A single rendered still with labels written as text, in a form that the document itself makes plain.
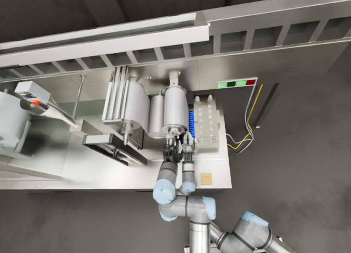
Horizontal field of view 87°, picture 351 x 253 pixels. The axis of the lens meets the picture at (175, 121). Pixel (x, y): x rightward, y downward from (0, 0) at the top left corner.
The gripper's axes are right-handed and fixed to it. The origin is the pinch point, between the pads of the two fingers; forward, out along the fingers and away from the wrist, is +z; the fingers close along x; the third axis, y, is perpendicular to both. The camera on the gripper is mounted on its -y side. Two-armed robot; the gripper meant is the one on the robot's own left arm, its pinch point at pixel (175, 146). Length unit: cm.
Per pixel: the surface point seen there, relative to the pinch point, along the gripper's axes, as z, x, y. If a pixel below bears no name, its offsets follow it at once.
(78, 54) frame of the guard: -38, 13, 50
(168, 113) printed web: 14.8, 4.1, 12.4
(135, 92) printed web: 17.9, 22.3, 25.5
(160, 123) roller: 18.3, 11.1, 4.8
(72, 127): 25, 76, 2
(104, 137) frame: -7.0, 33.1, 10.7
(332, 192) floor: 73, -139, -107
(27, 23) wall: 131, 174, 83
